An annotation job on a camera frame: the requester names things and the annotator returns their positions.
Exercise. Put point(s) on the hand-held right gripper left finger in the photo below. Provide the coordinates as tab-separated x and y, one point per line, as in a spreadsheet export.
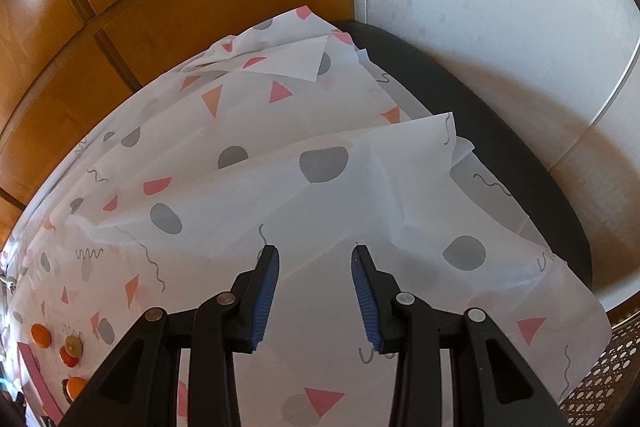
267	297

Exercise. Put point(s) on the orange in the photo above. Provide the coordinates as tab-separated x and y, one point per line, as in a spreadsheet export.
40	336
77	387

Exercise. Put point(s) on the woven cane chair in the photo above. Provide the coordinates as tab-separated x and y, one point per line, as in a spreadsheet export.
600	377

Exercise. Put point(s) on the brown kiwi ball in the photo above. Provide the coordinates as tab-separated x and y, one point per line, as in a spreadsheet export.
73	343

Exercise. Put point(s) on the black table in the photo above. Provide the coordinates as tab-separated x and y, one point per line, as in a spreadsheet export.
500	132

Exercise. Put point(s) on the pink shallow tray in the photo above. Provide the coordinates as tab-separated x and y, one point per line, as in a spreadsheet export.
31	362

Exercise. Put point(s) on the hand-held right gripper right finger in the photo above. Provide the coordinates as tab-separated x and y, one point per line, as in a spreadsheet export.
362	297

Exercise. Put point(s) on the white patterned tablecloth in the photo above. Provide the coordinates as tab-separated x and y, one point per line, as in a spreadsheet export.
325	207

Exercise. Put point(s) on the red tomato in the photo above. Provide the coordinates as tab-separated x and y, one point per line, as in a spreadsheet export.
69	358

